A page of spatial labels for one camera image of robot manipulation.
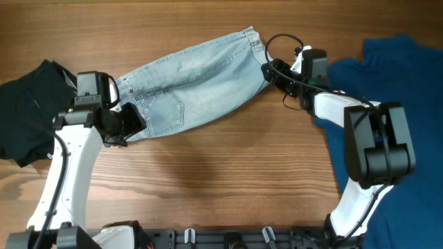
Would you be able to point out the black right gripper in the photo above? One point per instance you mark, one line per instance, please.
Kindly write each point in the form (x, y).
(279, 81)

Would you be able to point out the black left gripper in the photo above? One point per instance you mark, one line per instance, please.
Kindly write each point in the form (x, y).
(136, 124)

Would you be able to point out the light blue denim shorts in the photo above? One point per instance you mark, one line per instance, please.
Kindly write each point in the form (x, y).
(196, 85)

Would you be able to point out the left arm base joint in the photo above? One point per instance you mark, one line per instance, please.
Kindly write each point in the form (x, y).
(123, 235)

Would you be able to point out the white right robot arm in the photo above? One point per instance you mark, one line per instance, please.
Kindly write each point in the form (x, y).
(378, 150)

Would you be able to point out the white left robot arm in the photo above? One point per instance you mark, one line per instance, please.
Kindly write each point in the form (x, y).
(94, 120)

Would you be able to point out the black garment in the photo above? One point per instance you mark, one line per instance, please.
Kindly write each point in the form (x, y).
(28, 106)

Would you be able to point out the blue shirt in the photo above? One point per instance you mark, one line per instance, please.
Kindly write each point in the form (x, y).
(398, 69)

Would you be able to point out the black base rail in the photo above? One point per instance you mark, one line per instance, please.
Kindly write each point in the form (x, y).
(294, 238)

